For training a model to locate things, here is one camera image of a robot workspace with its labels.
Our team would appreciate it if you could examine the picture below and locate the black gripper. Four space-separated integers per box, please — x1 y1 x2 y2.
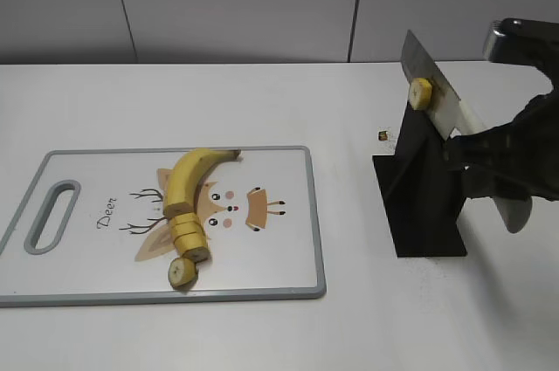
444 90 558 201

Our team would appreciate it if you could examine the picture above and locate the steel cleaver knife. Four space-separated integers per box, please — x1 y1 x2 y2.
400 30 533 234

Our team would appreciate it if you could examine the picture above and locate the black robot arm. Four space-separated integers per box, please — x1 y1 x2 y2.
444 18 558 201

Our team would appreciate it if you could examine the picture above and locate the banana slice on blade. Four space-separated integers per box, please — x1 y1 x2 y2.
408 78 432 111

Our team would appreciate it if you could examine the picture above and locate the yellow banana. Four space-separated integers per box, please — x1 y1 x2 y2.
163 148 240 263

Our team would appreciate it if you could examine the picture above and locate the loose banana end slice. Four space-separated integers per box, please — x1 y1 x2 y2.
168 258 197 289

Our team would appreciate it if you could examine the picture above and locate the black knife stand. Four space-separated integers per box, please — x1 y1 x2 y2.
372 106 467 258

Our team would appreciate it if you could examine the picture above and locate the small brown crumb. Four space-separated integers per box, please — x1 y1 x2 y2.
378 131 389 141

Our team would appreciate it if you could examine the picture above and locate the white deer cutting board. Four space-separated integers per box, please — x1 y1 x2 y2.
1 146 326 307

